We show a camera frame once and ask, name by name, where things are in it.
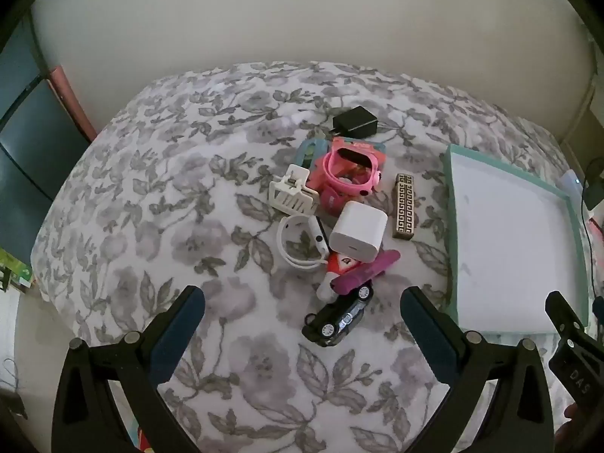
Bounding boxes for gold patterned lighter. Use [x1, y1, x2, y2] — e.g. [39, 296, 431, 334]
[393, 174, 418, 240]

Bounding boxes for grey floral blanket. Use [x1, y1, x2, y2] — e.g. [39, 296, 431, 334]
[31, 60, 604, 453]

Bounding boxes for white hair claw clip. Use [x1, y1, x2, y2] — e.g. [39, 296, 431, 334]
[269, 164, 319, 215]

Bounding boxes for black cable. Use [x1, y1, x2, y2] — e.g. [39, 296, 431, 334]
[579, 205, 604, 293]

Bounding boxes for dark cabinet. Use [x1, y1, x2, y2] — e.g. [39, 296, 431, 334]
[0, 14, 95, 265]

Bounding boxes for red and white tube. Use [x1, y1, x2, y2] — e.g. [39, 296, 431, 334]
[317, 251, 364, 303]

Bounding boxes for green printed box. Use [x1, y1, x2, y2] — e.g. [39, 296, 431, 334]
[0, 245, 34, 293]

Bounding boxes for black toy car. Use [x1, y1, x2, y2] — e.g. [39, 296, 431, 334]
[302, 279, 373, 347]

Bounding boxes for white smartwatch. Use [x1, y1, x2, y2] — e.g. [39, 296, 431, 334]
[276, 214, 330, 271]

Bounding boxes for pink translucent lighter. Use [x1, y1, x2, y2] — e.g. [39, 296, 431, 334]
[331, 251, 402, 296]

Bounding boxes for teal-edged white tray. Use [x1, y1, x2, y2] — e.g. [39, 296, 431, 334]
[444, 144, 590, 336]

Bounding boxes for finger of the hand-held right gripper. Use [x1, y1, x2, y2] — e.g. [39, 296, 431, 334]
[545, 291, 604, 424]

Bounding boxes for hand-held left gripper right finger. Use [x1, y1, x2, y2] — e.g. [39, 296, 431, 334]
[400, 287, 555, 453]

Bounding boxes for black charger adapter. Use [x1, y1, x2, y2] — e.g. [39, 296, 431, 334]
[331, 106, 378, 139]

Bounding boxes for white charger adapter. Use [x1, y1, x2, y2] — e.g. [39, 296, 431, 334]
[329, 200, 388, 262]

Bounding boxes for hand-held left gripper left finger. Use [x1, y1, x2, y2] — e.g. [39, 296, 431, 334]
[51, 285, 206, 453]

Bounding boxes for black power adapter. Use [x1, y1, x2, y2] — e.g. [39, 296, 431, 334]
[582, 160, 604, 211]

